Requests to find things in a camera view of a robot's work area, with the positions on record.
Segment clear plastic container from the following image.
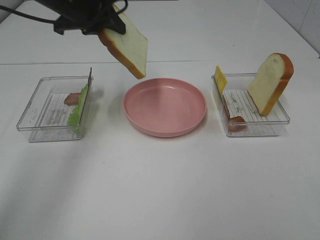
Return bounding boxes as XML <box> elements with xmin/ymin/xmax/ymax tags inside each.
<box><xmin>16</xmin><ymin>75</ymin><xmax>91</xmax><ymax>143</ymax></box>
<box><xmin>211</xmin><ymin>73</ymin><xmax>290</xmax><ymax>137</ymax></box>

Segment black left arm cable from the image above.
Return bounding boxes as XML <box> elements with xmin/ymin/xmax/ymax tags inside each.
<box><xmin>0</xmin><ymin>0</ymin><xmax>130</xmax><ymax>26</ymax></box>

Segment pink round plate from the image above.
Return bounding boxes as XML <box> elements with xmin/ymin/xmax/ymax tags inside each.
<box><xmin>123</xmin><ymin>78</ymin><xmax>207</xmax><ymax>138</ymax></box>

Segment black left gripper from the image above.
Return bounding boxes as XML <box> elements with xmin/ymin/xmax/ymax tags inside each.
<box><xmin>38</xmin><ymin>0</ymin><xmax>126</xmax><ymax>35</ymax></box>

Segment yellow cheese slice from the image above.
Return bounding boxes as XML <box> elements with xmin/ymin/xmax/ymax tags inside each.
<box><xmin>214</xmin><ymin>65</ymin><xmax>228</xmax><ymax>95</ymax></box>

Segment right clear plastic container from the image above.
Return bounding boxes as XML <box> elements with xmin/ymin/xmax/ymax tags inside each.
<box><xmin>211</xmin><ymin>73</ymin><xmax>290</xmax><ymax>137</ymax></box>

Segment bread slice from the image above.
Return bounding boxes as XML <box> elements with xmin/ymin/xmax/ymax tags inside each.
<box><xmin>247</xmin><ymin>52</ymin><xmax>294</xmax><ymax>116</ymax></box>
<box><xmin>98</xmin><ymin>4</ymin><xmax>148</xmax><ymax>79</ymax></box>

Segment left clear plastic container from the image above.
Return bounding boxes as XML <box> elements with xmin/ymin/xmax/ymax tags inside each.
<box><xmin>16</xmin><ymin>75</ymin><xmax>91</xmax><ymax>143</ymax></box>

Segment bacon strip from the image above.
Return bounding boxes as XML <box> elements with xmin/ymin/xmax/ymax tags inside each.
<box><xmin>222</xmin><ymin>96</ymin><xmax>247</xmax><ymax>132</ymax></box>
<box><xmin>64</xmin><ymin>67</ymin><xmax>93</xmax><ymax>106</ymax></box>

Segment green lettuce leaf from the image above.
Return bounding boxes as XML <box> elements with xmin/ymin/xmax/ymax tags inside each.
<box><xmin>67</xmin><ymin>97</ymin><xmax>86</xmax><ymax>126</ymax></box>

